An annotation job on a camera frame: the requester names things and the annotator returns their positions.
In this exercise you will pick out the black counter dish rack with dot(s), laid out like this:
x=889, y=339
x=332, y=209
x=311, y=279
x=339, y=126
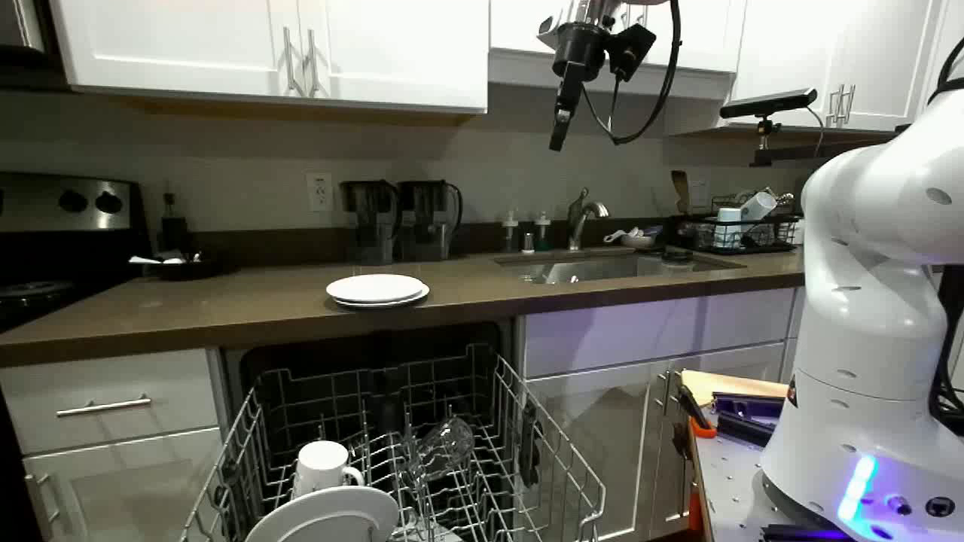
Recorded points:
x=740, y=234

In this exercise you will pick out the steel sink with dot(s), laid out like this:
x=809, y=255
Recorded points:
x=603, y=269

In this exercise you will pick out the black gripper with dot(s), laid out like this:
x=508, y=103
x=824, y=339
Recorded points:
x=577, y=46

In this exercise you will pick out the white mug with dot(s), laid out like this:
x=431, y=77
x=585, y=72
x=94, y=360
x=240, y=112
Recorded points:
x=321, y=465

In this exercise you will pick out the orange black hand tool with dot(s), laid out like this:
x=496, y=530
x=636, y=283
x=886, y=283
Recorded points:
x=702, y=427

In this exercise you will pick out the dark bottle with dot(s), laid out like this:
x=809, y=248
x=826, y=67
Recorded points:
x=173, y=231

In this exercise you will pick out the grey sink base cabinet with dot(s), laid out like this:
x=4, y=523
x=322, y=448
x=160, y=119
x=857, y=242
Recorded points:
x=603, y=337

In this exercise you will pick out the grey lower cabinet door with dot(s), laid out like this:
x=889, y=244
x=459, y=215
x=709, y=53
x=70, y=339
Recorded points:
x=130, y=493

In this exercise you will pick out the wooden board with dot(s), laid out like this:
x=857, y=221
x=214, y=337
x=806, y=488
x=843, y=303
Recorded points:
x=740, y=387

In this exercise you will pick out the white wall outlet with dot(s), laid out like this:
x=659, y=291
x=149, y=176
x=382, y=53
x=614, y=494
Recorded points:
x=321, y=190

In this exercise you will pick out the dark pan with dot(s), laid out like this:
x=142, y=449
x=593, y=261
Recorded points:
x=190, y=269

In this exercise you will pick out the clear drinking glass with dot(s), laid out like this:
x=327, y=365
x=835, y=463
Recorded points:
x=446, y=453

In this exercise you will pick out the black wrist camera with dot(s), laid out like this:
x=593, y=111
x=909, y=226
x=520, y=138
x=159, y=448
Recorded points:
x=634, y=49

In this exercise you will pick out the large white dinner plate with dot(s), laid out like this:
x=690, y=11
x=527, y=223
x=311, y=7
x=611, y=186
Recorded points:
x=321, y=515

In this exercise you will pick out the small soap bottle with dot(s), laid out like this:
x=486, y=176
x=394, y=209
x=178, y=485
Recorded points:
x=510, y=237
x=543, y=237

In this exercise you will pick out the white stacked plate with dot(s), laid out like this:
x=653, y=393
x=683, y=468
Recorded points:
x=377, y=306
x=377, y=287

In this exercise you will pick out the black rack clip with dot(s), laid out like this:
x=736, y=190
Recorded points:
x=527, y=453

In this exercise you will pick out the black camera on stand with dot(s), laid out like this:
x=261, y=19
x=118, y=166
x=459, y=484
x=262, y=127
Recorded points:
x=770, y=103

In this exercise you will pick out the steel range hood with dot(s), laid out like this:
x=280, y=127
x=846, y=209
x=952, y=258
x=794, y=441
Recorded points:
x=19, y=26

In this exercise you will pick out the chrome faucet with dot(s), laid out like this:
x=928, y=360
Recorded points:
x=577, y=226

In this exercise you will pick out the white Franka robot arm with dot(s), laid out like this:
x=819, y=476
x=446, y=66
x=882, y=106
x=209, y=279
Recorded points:
x=874, y=303

